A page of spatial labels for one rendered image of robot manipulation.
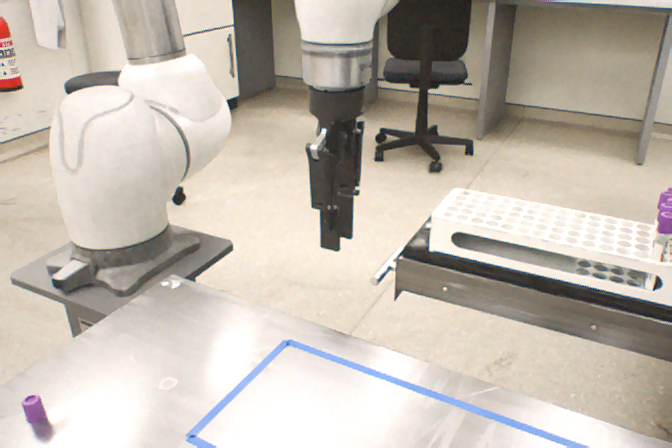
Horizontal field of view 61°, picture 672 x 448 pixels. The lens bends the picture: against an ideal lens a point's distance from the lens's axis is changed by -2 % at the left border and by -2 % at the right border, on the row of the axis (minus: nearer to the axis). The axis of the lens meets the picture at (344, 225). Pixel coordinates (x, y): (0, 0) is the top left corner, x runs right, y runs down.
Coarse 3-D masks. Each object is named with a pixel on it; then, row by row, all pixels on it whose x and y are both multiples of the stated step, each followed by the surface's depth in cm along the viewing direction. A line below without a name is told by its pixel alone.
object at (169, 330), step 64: (128, 320) 59; (192, 320) 59; (256, 320) 59; (64, 384) 51; (128, 384) 51; (192, 384) 51; (256, 384) 51; (320, 384) 51; (384, 384) 51; (448, 384) 51
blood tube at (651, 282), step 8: (664, 216) 59; (664, 224) 59; (664, 232) 59; (656, 240) 61; (664, 240) 60; (656, 248) 61; (664, 248) 60; (656, 256) 61; (664, 256) 61; (648, 272) 63; (648, 280) 63; (656, 280) 62; (648, 288) 63; (656, 288) 63
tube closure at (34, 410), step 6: (30, 396) 47; (36, 396) 47; (24, 402) 46; (30, 402) 46; (36, 402) 46; (42, 402) 47; (24, 408) 46; (30, 408) 46; (36, 408) 46; (42, 408) 47; (30, 414) 46; (36, 414) 46; (42, 414) 47; (30, 420) 47; (36, 420) 47
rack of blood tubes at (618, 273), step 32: (480, 192) 77; (448, 224) 71; (480, 224) 69; (512, 224) 69; (544, 224) 69; (576, 224) 69; (608, 224) 69; (640, 224) 69; (480, 256) 70; (512, 256) 74; (544, 256) 74; (576, 256) 65; (608, 256) 63; (640, 256) 63; (608, 288) 64; (640, 288) 63
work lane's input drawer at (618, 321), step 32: (416, 256) 74; (448, 256) 72; (416, 288) 74; (448, 288) 72; (480, 288) 70; (512, 288) 68; (544, 288) 67; (576, 288) 65; (544, 320) 68; (576, 320) 66; (608, 320) 64; (640, 320) 62; (640, 352) 64
